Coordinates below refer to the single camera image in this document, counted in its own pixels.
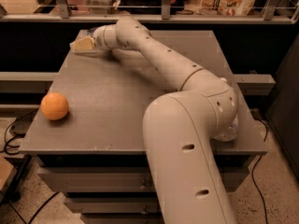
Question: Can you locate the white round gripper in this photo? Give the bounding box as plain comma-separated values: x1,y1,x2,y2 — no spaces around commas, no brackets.
70,26,107,52

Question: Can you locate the dark blue snack bar wrapper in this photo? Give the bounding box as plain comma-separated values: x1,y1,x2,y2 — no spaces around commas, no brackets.
87,28,95,36

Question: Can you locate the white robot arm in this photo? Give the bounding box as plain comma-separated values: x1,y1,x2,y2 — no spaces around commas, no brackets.
70,17,238,224

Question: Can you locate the orange round fruit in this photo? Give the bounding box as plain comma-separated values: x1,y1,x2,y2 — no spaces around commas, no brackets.
40,92,69,120

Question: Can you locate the black bag behind glass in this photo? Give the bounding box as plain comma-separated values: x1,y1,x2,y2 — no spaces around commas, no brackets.
118,0,162,15

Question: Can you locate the grey drawer cabinet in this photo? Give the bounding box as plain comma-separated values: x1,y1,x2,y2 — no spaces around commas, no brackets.
21,31,265,224

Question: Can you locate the metal drawer knob upper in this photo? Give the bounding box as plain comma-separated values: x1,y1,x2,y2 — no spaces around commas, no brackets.
139,180,149,191

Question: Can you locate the metal drawer knob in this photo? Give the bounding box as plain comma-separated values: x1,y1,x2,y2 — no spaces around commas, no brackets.
140,206,149,215
139,180,149,191

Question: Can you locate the clear plastic bottle white cap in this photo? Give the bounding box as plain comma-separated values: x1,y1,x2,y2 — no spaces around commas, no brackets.
210,78,238,142

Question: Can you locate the metal drawer knob lower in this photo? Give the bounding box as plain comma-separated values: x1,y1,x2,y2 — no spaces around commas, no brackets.
140,206,149,215

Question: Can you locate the grey metal railing frame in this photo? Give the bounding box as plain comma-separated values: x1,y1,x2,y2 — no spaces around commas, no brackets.
0,0,299,24

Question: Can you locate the black floor cables left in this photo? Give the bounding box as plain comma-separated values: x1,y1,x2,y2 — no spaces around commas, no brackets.
0,109,40,157

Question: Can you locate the black floor cable right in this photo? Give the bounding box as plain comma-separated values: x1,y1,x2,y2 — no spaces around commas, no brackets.
250,117,269,224

